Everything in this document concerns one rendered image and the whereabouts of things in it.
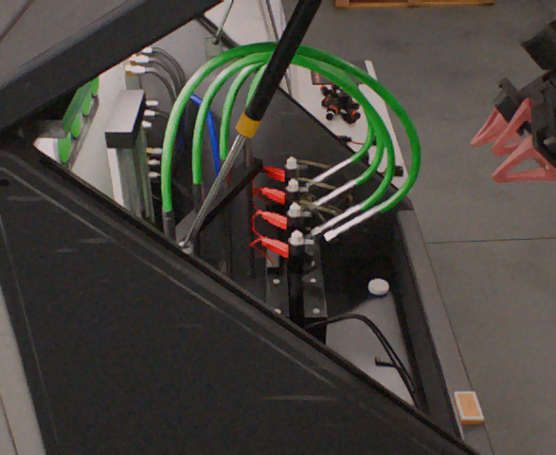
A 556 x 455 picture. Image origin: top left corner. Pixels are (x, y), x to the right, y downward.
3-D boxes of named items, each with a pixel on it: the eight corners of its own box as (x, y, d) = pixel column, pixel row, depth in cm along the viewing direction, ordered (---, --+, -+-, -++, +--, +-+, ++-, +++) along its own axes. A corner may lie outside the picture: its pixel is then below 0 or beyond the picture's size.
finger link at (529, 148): (476, 176, 87) (548, 137, 81) (476, 137, 92) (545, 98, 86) (511, 207, 90) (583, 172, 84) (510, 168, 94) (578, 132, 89)
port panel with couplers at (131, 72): (157, 206, 131) (138, 40, 113) (139, 207, 131) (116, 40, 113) (166, 171, 142) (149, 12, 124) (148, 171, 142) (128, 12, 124)
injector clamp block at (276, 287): (324, 381, 125) (327, 315, 117) (266, 382, 125) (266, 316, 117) (313, 262, 153) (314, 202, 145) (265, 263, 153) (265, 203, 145)
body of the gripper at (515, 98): (494, 82, 115) (537, 52, 111) (534, 128, 118) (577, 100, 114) (494, 100, 110) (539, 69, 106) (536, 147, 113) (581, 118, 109)
